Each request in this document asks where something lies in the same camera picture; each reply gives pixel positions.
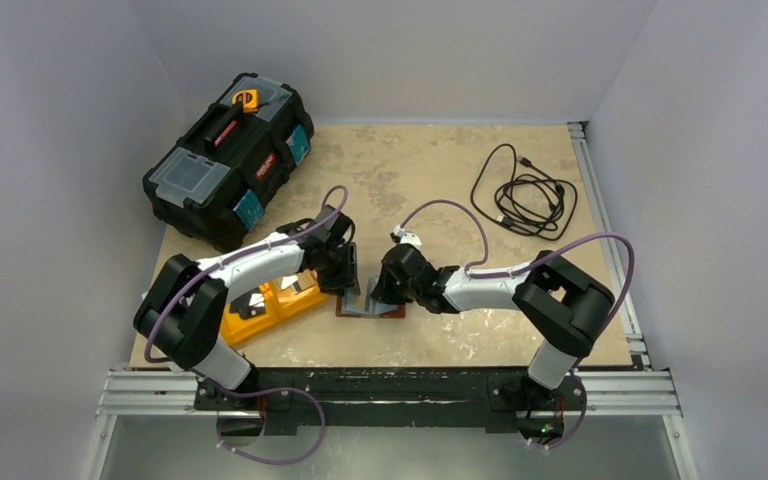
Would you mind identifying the brown leather card holder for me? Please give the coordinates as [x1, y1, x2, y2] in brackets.
[335, 276, 406, 319]

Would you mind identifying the white card with black stripe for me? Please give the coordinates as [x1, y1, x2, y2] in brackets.
[279, 275, 305, 294]

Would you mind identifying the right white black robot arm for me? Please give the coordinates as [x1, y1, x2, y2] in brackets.
[370, 244, 616, 407]

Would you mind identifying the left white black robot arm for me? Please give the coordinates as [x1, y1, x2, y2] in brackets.
[133, 205, 359, 409]

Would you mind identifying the card in left compartment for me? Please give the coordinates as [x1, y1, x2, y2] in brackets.
[229, 292, 266, 321]

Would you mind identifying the yellow plastic divided bin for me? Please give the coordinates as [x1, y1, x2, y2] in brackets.
[220, 270, 331, 347]

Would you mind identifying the black plastic toolbox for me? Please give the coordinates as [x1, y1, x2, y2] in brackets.
[142, 73, 314, 252]

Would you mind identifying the orange tape measure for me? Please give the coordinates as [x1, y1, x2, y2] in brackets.
[231, 89, 260, 114]

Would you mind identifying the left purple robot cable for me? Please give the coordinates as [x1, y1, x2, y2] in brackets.
[144, 185, 350, 466]

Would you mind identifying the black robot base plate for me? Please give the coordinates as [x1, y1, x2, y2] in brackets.
[194, 366, 586, 440]

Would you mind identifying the black coiled usb cable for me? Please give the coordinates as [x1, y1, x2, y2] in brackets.
[469, 142, 579, 242]

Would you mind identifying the aluminium right side rail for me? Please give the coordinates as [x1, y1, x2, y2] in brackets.
[567, 121, 652, 370]

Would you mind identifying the aluminium front frame rail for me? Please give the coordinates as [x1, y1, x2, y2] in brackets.
[97, 367, 681, 416]

